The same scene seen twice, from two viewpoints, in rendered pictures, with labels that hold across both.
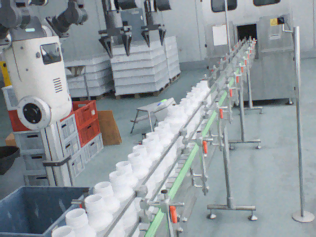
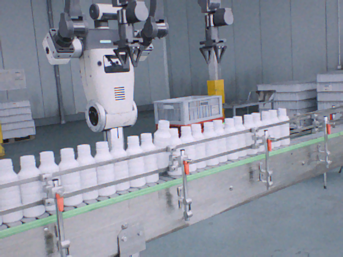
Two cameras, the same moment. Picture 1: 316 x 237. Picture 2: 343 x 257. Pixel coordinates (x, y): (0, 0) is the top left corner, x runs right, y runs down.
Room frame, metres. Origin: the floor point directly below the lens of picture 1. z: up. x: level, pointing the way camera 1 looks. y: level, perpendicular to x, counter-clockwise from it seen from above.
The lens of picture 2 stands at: (0.00, -0.82, 1.36)
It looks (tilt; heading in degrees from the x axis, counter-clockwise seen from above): 8 degrees down; 31
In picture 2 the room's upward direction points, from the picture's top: 4 degrees counter-clockwise
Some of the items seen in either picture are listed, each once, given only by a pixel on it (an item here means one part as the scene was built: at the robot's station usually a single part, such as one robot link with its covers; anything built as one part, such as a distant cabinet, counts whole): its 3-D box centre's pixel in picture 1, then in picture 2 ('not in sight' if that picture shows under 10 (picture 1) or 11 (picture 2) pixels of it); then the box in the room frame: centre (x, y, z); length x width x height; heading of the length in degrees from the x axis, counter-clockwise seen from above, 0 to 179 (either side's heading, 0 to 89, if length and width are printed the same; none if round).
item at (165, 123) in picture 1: (166, 145); (147, 158); (1.17, -0.02, 1.08); 0.06 x 0.06 x 0.17
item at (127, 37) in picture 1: (122, 43); (131, 54); (1.27, 0.09, 1.44); 0.07 x 0.07 x 0.09; 71
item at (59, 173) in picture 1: (65, 195); not in sight; (1.64, 0.51, 0.74); 0.11 x 0.11 x 0.40; 71
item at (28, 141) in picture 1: (47, 132); not in sight; (3.70, 1.18, 0.55); 0.61 x 0.41 x 0.22; 168
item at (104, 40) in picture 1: (112, 44); (125, 55); (1.28, 0.12, 1.44); 0.07 x 0.07 x 0.09; 71
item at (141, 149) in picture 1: (143, 174); (86, 172); (0.94, 0.06, 1.08); 0.06 x 0.06 x 0.17
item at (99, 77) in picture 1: (90, 76); (294, 105); (9.05, 1.52, 0.50); 1.23 x 1.05 x 1.00; 159
